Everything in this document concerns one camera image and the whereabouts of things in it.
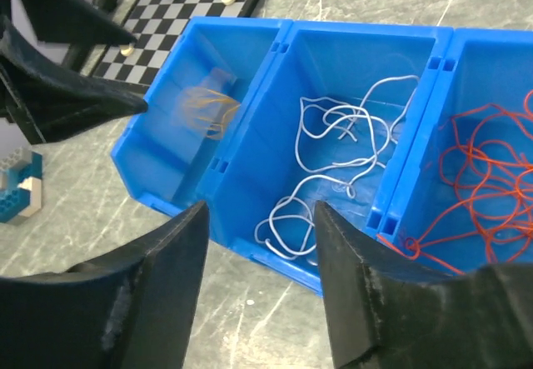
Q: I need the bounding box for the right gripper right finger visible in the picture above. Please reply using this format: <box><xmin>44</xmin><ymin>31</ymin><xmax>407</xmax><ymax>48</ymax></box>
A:
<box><xmin>314</xmin><ymin>202</ymin><xmax>532</xmax><ymax>368</ymax></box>

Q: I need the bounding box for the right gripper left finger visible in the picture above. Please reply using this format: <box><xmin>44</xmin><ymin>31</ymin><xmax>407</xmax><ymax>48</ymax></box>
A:
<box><xmin>1</xmin><ymin>202</ymin><xmax>209</xmax><ymax>368</ymax></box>

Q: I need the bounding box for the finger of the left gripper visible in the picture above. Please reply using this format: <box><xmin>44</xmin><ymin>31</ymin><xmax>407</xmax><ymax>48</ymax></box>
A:
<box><xmin>22</xmin><ymin>0</ymin><xmax>136</xmax><ymax>46</ymax></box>
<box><xmin>1</xmin><ymin>16</ymin><xmax>148</xmax><ymax>144</ymax></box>

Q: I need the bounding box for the white cable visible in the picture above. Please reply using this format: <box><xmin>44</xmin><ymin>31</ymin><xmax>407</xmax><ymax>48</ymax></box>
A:
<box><xmin>254</xmin><ymin>158</ymin><xmax>378</xmax><ymax>260</ymax></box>
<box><xmin>293</xmin><ymin>75</ymin><xmax>421</xmax><ymax>174</ymax></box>

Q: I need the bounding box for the yellow cable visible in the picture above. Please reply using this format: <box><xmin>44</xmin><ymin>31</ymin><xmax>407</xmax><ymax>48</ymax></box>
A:
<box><xmin>174</xmin><ymin>85</ymin><xmax>242</xmax><ymax>142</ymax></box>

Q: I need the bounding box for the blue three-compartment bin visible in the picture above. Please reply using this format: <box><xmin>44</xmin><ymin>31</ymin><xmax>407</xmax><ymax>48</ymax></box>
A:
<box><xmin>112</xmin><ymin>17</ymin><xmax>532</xmax><ymax>292</ymax></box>

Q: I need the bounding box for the red orange cable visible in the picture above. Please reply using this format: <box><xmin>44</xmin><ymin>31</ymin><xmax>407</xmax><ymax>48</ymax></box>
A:
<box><xmin>376</xmin><ymin>89</ymin><xmax>533</xmax><ymax>277</ymax></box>

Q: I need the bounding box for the white chess piece lower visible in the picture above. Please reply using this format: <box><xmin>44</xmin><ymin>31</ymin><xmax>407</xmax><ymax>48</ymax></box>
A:
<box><xmin>120</xmin><ymin>43</ymin><xmax>135</xmax><ymax>57</ymax></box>

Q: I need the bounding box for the blue toy brick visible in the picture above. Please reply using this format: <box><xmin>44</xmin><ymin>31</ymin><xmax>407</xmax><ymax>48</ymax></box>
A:
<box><xmin>1</xmin><ymin>147</ymin><xmax>42</xmax><ymax>226</ymax></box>

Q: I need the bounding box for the black white chessboard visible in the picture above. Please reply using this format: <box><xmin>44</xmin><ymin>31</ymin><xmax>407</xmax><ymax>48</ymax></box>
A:
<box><xmin>90</xmin><ymin>0</ymin><xmax>259</xmax><ymax>87</ymax></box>

